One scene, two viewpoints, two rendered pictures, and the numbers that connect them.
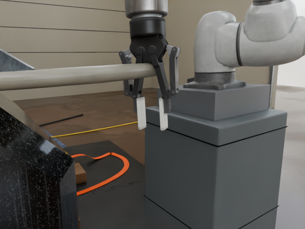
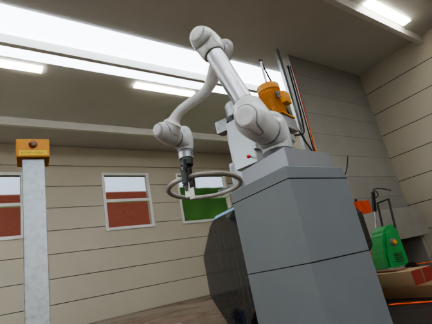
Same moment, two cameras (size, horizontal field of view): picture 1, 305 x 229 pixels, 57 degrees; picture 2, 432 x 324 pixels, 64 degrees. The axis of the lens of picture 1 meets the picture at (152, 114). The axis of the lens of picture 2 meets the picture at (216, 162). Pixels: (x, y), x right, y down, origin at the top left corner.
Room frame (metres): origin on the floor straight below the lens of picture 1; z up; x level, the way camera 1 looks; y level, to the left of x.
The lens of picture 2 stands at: (0.76, -1.90, 0.42)
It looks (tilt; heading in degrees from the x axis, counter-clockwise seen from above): 18 degrees up; 89
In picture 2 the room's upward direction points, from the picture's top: 12 degrees counter-clockwise
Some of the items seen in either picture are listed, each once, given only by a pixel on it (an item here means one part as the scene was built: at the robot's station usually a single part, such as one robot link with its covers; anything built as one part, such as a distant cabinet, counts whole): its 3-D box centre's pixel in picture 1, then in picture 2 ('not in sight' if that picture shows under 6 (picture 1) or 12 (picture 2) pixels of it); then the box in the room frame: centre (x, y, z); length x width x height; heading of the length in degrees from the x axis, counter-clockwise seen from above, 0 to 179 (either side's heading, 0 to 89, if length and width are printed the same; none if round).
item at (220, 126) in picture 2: not in sight; (224, 126); (0.99, 1.74, 2.00); 0.20 x 0.18 x 0.15; 120
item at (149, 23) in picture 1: (148, 41); (187, 167); (0.62, 0.01, 1.05); 0.08 x 0.07 x 0.09; 68
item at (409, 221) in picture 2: not in sight; (391, 239); (3.32, 3.78, 0.43); 1.30 x 0.62 x 0.86; 36
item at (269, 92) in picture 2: not in sight; (273, 103); (1.49, 1.25, 1.95); 0.31 x 0.28 x 0.40; 143
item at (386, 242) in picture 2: not in sight; (384, 240); (2.47, 2.06, 0.43); 0.35 x 0.35 x 0.87; 15
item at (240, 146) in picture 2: not in sight; (253, 146); (1.13, 0.80, 1.37); 0.36 x 0.22 x 0.45; 53
